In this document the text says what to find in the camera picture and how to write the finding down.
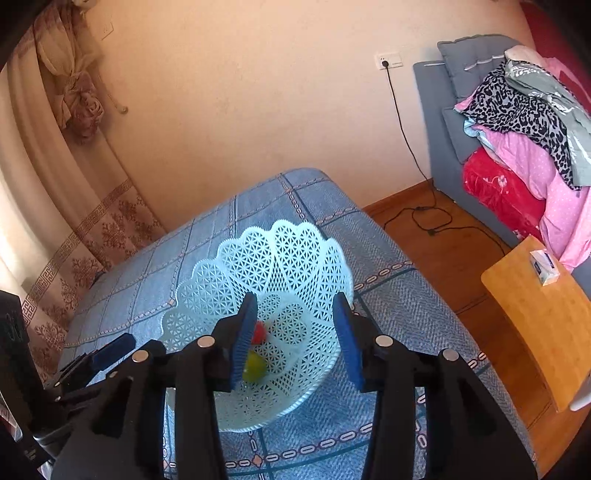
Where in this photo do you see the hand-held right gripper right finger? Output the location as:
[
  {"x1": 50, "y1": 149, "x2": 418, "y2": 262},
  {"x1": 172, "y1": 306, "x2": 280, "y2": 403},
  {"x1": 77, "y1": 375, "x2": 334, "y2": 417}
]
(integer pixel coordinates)
[{"x1": 332, "y1": 292, "x2": 539, "y2": 480}]

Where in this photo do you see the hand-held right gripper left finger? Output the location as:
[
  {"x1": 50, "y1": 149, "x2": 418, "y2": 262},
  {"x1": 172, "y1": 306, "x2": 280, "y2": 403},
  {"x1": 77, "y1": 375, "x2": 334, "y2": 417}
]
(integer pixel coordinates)
[{"x1": 50, "y1": 292, "x2": 258, "y2": 480}]

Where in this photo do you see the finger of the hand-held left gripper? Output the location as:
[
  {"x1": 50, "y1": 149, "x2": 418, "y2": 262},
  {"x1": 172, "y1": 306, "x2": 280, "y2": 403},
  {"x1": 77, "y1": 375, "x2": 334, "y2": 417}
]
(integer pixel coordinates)
[{"x1": 55, "y1": 333, "x2": 136, "y2": 393}]

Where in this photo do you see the light blue lattice plastic basket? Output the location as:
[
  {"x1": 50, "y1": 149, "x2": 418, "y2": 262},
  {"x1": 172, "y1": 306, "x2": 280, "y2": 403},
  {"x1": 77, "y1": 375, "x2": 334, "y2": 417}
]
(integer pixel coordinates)
[{"x1": 159, "y1": 219, "x2": 355, "y2": 432}]

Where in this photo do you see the beige patterned curtain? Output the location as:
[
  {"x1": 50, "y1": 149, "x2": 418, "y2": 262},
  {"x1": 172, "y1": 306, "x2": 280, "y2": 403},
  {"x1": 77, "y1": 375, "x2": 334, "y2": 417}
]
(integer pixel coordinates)
[{"x1": 0, "y1": 0, "x2": 168, "y2": 384}]

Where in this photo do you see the wooden side table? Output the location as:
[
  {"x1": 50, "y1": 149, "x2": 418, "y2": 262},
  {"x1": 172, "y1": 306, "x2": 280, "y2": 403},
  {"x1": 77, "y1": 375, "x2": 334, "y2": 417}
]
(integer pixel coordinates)
[{"x1": 480, "y1": 234, "x2": 591, "y2": 414}]

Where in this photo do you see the grey-blue sofa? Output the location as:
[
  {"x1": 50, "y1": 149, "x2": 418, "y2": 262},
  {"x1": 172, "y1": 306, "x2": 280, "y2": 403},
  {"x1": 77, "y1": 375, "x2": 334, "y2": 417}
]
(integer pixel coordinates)
[{"x1": 412, "y1": 34, "x2": 591, "y2": 296}]

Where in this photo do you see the small blue white box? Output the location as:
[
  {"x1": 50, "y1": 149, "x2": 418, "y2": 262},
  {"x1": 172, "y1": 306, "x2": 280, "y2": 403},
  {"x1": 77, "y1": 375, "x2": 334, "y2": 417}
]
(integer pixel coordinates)
[{"x1": 529, "y1": 249, "x2": 561, "y2": 288}]

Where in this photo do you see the red floral blanket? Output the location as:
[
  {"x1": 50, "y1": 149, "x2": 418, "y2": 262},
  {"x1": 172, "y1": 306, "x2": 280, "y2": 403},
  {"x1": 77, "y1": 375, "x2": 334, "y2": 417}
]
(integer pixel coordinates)
[{"x1": 462, "y1": 148, "x2": 550, "y2": 243}]

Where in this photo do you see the pile of clothes and bedding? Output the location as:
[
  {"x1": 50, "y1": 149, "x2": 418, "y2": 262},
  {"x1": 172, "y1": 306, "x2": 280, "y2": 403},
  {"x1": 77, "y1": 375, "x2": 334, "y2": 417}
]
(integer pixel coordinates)
[{"x1": 455, "y1": 45, "x2": 591, "y2": 273}]

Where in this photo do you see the tied sheer beige curtain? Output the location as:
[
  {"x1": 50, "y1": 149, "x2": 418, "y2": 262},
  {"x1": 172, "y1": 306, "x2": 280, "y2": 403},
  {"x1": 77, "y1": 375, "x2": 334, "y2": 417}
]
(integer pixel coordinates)
[{"x1": 32, "y1": 0, "x2": 106, "y2": 141}]

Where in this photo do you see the leopard print cloth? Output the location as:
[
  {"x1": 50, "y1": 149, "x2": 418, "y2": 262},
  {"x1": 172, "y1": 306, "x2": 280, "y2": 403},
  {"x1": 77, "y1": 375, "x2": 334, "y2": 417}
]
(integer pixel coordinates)
[{"x1": 462, "y1": 60, "x2": 583, "y2": 191}]

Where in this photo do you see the grey-blue sofa cushion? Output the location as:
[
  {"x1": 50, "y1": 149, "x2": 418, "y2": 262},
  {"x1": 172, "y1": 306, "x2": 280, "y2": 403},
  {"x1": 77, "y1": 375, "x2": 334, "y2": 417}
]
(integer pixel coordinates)
[{"x1": 437, "y1": 34, "x2": 522, "y2": 100}]

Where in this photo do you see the grey leaf print cloth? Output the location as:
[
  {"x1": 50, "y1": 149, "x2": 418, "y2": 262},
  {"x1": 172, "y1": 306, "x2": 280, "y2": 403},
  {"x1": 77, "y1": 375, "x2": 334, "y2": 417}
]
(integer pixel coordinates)
[{"x1": 501, "y1": 58, "x2": 591, "y2": 188}]

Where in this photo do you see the red cloth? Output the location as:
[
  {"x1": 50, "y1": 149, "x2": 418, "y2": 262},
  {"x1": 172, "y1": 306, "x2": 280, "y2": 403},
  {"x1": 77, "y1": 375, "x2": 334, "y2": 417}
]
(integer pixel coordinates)
[{"x1": 524, "y1": 4, "x2": 591, "y2": 116}]

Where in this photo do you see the black power cable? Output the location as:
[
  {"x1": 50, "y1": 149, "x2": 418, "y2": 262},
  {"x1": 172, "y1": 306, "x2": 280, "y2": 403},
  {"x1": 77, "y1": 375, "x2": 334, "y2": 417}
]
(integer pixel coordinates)
[{"x1": 382, "y1": 62, "x2": 506, "y2": 257}]

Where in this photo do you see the curtain tieback cord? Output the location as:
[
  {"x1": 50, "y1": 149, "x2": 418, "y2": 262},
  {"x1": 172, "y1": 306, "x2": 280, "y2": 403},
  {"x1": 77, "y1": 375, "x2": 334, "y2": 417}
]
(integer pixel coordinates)
[{"x1": 95, "y1": 69, "x2": 129, "y2": 114}]

